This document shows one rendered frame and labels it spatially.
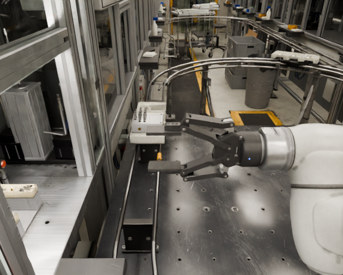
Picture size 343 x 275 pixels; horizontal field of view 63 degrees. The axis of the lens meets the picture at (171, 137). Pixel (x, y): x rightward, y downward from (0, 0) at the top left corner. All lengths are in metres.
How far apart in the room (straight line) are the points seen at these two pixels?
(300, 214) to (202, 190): 0.61
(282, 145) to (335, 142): 0.10
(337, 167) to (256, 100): 3.10
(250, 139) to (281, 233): 0.55
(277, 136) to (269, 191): 0.66
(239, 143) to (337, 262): 0.27
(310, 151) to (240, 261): 0.48
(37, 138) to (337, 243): 0.81
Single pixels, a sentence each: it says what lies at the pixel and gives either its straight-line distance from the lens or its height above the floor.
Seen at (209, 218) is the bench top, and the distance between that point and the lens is 1.05.
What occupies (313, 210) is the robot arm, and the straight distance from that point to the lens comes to 0.60.
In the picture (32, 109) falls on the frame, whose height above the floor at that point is 1.10.
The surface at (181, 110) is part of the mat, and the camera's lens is 3.49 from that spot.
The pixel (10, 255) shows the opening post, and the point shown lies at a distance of 0.50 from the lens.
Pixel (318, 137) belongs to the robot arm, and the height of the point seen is 1.17.
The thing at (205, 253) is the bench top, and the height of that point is 0.68.
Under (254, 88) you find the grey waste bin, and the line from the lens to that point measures 3.62.
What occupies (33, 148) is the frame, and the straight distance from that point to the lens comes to 0.97.
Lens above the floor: 1.43
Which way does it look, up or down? 29 degrees down
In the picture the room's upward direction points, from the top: straight up
